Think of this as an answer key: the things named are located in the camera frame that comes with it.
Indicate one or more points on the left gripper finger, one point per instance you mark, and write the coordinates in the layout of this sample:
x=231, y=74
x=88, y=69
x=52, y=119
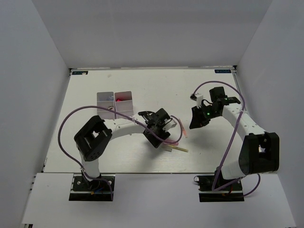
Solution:
x=151, y=138
x=157, y=141

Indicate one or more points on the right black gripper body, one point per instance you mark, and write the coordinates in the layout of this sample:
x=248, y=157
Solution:
x=208, y=112

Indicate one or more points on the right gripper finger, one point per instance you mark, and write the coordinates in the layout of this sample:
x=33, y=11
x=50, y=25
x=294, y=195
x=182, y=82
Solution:
x=195, y=113
x=198, y=124

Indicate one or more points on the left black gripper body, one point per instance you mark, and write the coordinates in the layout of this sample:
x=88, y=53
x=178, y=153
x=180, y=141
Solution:
x=159, y=132

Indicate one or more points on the grey eraser block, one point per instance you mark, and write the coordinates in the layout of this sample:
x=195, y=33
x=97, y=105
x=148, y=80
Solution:
x=167, y=148

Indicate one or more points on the pink cap black highlighter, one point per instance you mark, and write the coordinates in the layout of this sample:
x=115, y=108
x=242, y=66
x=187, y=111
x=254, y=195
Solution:
x=121, y=98

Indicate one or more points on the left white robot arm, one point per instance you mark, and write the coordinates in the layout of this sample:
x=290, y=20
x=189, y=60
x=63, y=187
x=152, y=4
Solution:
x=93, y=138

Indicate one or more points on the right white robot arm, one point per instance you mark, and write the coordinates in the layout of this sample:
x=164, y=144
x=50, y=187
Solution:
x=259, y=152

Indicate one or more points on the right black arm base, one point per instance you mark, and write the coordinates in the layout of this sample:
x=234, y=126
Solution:
x=212, y=191

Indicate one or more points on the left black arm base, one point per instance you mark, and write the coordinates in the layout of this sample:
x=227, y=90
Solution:
x=92, y=190

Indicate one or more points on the orange pink pencil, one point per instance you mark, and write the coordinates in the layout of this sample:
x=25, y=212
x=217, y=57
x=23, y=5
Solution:
x=183, y=129

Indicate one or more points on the pink correction tape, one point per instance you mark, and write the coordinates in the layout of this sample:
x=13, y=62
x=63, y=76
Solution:
x=172, y=144

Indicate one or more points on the yellow flat stick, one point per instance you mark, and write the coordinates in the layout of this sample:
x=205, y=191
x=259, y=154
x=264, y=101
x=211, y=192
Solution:
x=180, y=149

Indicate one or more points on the right white organizer bin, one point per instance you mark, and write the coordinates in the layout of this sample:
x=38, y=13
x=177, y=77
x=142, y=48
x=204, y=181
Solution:
x=124, y=107

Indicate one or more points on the white organizer bin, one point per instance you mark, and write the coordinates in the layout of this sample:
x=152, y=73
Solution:
x=124, y=107
x=103, y=102

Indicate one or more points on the right blue table label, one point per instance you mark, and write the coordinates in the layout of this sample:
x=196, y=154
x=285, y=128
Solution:
x=222, y=71

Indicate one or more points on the blue table label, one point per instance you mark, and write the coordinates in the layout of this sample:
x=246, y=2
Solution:
x=79, y=72
x=222, y=71

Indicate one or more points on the left white organizer bin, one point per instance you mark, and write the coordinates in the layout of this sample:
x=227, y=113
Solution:
x=103, y=102

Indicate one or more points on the left blue table label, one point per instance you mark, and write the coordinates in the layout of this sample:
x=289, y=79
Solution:
x=79, y=72

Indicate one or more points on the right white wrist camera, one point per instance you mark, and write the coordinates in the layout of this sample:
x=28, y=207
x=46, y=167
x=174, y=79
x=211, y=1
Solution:
x=198, y=98

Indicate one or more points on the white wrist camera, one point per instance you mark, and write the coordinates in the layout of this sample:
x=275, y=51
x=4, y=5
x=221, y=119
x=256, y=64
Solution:
x=169, y=124
x=198, y=98

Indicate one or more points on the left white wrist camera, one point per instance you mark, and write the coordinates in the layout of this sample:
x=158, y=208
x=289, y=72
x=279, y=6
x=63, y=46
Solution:
x=169, y=124

